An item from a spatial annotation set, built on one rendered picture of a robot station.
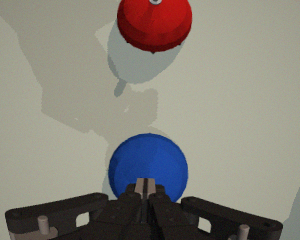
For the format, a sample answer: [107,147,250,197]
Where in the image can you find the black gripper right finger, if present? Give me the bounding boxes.
[144,178,283,240]

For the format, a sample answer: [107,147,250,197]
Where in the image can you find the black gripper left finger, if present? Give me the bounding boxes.
[5,178,146,240]

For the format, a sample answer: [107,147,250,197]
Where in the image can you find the blue dome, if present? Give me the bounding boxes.
[108,133,188,203]

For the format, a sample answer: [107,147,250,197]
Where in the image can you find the red dome bell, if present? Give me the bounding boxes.
[117,0,192,54]

